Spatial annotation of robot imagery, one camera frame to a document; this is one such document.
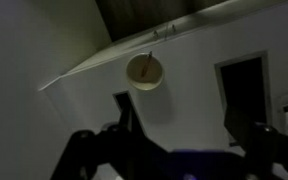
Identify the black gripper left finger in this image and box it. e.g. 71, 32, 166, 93
50, 105, 172, 180

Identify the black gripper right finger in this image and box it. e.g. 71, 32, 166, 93
224, 106, 288, 180

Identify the dark red pen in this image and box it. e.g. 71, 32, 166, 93
141, 51, 152, 77

